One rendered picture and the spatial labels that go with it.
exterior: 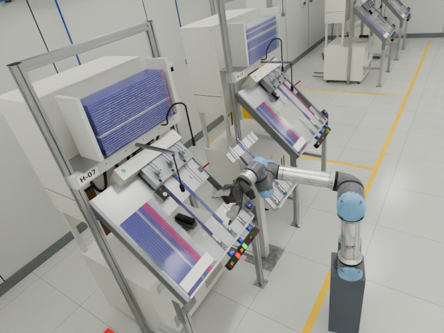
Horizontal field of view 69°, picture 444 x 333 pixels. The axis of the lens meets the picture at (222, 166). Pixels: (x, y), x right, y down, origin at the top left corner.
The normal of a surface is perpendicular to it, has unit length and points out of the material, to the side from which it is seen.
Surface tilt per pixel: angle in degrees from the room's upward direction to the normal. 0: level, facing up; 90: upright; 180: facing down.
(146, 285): 0
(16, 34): 90
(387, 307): 0
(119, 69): 90
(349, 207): 82
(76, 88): 90
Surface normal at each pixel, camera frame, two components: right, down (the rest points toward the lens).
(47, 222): 0.83, 0.19
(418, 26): -0.54, 0.52
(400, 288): -0.15, -0.83
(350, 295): -0.29, 0.55
